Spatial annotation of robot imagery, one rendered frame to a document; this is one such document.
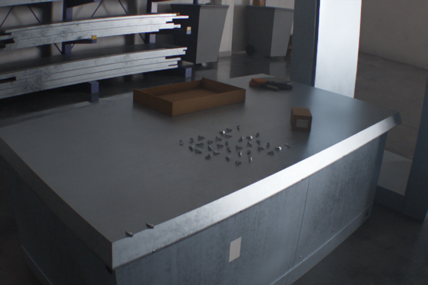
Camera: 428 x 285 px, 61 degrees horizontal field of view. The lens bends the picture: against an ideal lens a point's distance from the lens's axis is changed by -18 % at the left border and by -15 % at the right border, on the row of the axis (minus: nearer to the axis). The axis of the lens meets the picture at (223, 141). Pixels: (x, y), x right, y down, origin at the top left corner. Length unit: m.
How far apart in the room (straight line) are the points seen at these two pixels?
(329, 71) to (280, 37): 4.70
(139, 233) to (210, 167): 0.41
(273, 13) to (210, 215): 6.44
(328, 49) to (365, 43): 8.38
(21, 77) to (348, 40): 3.33
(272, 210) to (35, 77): 3.63
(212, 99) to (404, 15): 9.20
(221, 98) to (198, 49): 4.39
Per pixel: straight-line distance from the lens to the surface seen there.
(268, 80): 2.33
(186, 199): 1.08
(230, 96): 1.91
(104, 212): 1.02
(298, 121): 1.64
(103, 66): 4.98
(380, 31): 11.02
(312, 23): 2.72
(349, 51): 3.14
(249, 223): 1.33
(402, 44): 10.77
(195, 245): 1.18
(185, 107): 1.74
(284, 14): 7.54
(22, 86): 4.59
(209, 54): 6.41
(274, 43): 7.52
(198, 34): 6.16
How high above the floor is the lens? 1.16
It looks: 20 degrees down
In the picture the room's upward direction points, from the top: 3 degrees clockwise
